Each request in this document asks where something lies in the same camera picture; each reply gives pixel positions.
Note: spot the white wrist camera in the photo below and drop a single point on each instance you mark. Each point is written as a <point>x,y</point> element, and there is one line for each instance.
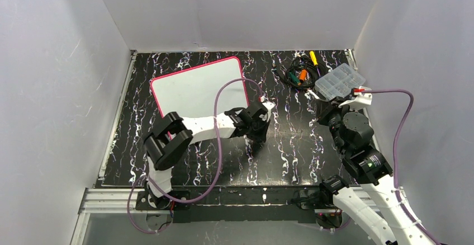
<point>268,105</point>
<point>358,99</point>

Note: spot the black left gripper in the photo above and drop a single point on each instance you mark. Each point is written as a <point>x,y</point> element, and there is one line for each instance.
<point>257,130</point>

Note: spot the red white marker pen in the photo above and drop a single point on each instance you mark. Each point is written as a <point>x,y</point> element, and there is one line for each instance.
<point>312,94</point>

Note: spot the aluminium front rail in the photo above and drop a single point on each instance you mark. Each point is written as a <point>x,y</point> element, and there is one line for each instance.
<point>120,200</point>

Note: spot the pink framed whiteboard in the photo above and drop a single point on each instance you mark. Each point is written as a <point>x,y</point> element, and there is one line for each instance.
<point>199,93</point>

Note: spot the yellow handled tool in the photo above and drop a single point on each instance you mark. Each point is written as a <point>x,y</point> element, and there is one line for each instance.
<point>313,58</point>

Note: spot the orange connector plug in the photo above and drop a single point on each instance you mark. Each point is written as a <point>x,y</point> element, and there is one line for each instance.
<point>302,76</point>

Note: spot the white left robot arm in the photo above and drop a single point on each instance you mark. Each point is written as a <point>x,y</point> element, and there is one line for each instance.
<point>172,136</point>

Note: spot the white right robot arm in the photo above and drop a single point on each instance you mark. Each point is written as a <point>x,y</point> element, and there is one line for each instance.
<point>392,223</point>

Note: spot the clear plastic organizer box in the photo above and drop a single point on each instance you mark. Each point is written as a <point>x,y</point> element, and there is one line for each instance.
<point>339,82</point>

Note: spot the green connector plug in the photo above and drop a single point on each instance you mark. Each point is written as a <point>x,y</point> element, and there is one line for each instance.
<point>293,78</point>

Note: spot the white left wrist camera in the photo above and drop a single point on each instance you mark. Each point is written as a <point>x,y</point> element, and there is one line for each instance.
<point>268,105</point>

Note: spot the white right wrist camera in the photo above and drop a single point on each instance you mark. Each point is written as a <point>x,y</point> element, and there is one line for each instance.
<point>358,99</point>

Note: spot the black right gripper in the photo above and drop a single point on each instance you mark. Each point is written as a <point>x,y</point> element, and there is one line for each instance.
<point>331,109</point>

